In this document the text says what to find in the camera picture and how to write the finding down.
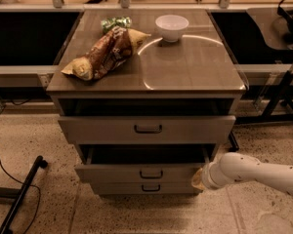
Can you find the black headphones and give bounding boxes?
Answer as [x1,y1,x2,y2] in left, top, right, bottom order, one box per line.
[276,0,293,46]

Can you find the grey drawer cabinet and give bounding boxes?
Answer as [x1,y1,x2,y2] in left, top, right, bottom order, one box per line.
[46,9,247,197]

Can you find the brown yellow chip bag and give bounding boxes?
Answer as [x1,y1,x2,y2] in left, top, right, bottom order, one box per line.
[62,26,149,81]

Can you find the green snack bag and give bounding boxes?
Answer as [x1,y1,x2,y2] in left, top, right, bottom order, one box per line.
[101,17,132,34]

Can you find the drawer with handle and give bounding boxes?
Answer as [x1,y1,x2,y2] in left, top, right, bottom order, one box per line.
[75,144,211,183]
[59,116,235,144]
[91,182,200,195]

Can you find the black floor cable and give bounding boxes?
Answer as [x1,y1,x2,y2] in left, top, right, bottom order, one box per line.
[0,145,42,234]

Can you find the dark side table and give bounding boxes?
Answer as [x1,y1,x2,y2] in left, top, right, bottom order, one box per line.
[237,8,293,124]

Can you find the white bowl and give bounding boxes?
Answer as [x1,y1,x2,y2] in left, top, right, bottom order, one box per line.
[155,15,189,42]

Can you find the black stand leg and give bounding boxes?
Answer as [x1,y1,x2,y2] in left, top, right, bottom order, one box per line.
[0,156,48,234]

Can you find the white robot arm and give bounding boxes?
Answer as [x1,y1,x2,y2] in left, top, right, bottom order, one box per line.
[191,152,293,197]

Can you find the black caster leg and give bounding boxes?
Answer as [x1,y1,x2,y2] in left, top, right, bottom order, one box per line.
[229,132,239,152]

